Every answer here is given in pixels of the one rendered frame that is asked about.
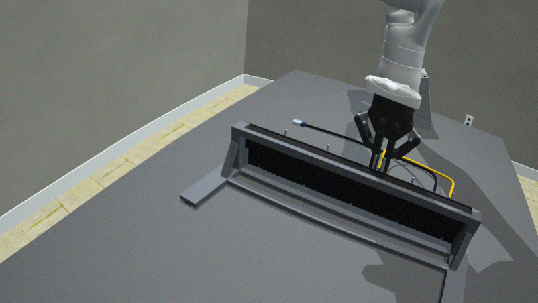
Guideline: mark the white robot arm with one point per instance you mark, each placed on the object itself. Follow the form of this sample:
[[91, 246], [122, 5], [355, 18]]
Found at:
[[403, 51]]

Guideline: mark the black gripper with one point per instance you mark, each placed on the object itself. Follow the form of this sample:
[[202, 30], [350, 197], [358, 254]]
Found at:
[[386, 125]]

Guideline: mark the white and blue cable plug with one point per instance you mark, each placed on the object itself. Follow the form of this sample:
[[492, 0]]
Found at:
[[299, 122]]

